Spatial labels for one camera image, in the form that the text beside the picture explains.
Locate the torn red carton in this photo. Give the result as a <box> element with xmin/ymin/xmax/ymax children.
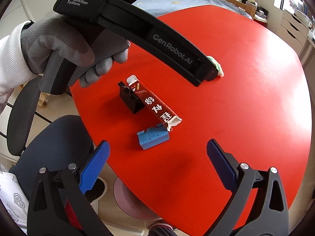
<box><xmin>126</xmin><ymin>75</ymin><xmax>183</xmax><ymax>132</ymax></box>

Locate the white printed clothing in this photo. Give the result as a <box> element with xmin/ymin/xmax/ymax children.
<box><xmin>0</xmin><ymin>170</ymin><xmax>29</xmax><ymax>230</ymax></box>

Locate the red cooler box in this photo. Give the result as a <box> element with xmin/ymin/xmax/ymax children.
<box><xmin>253</xmin><ymin>12</ymin><xmax>268</xmax><ymax>29</ymax></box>

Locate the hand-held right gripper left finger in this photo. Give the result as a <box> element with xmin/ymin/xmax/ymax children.
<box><xmin>27</xmin><ymin>140</ymin><xmax>111</xmax><ymax>236</ymax></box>

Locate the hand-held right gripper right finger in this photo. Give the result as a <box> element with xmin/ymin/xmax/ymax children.
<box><xmin>206</xmin><ymin>139</ymin><xmax>290</xmax><ymax>236</ymax></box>

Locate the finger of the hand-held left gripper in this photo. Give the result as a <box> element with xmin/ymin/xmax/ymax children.
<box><xmin>205</xmin><ymin>63</ymin><xmax>220</xmax><ymax>82</ymax></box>

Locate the person's left forearm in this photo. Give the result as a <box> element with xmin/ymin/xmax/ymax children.
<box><xmin>0</xmin><ymin>21</ymin><xmax>36</xmax><ymax>115</ymax></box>

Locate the wooden bed frame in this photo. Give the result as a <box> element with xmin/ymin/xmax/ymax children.
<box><xmin>191</xmin><ymin>0</ymin><xmax>258</xmax><ymax>18</ymax></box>

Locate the pink basin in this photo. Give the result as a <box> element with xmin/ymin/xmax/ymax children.
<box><xmin>113</xmin><ymin>177</ymin><xmax>161</xmax><ymax>220</ymax></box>

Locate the small black box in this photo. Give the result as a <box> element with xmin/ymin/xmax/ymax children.
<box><xmin>118</xmin><ymin>81</ymin><xmax>146</xmax><ymax>115</ymax></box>

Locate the blue printed bedsheet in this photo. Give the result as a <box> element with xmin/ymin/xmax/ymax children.
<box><xmin>132</xmin><ymin>0</ymin><xmax>254</xmax><ymax>21</ymax></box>

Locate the green white tissue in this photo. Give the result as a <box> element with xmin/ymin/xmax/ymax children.
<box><xmin>207</xmin><ymin>55</ymin><xmax>225</xmax><ymax>77</ymax></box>

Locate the dark blue office chair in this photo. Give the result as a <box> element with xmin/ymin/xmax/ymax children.
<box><xmin>6</xmin><ymin>75</ymin><xmax>97</xmax><ymax>202</ymax></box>

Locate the small blue box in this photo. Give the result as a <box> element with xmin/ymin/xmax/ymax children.
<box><xmin>136</xmin><ymin>123</ymin><xmax>171</xmax><ymax>150</ymax></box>

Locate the person's left hand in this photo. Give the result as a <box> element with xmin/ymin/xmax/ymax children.
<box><xmin>21</xmin><ymin>13</ymin><xmax>130</xmax><ymax>89</ymax></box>

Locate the white drawer unit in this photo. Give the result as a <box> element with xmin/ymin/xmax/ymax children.
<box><xmin>277</xmin><ymin>11</ymin><xmax>312</xmax><ymax>57</ymax></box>

